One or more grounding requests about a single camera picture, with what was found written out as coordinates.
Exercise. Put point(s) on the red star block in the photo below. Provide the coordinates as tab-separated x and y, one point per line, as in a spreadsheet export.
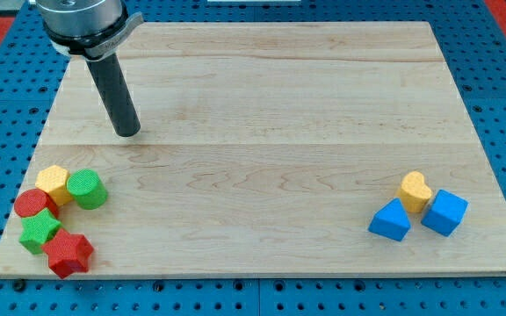
68	253

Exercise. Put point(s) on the red cylinder block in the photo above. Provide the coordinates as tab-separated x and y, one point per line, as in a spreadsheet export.
30	202

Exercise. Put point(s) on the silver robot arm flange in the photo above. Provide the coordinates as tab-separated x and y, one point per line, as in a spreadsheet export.
92	29

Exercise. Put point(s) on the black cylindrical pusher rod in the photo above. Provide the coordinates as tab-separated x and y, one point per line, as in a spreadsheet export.
112	88

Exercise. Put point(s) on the yellow heart block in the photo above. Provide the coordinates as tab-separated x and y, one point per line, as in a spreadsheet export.
413	192

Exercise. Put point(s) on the blue cube block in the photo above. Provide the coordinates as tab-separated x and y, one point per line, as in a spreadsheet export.
445	213

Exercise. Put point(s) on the yellow hexagon block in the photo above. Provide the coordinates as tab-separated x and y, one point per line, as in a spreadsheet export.
53	181

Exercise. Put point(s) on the wooden board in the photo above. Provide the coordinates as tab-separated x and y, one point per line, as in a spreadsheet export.
265	150

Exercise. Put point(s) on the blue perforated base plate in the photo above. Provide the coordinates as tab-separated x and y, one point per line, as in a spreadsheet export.
471	38

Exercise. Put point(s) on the green cylinder block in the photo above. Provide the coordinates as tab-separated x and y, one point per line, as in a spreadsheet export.
87	189

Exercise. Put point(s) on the blue triangle block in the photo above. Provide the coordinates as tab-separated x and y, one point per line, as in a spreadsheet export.
391	221

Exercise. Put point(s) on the green star block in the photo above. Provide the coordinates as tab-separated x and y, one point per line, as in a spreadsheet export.
37	230

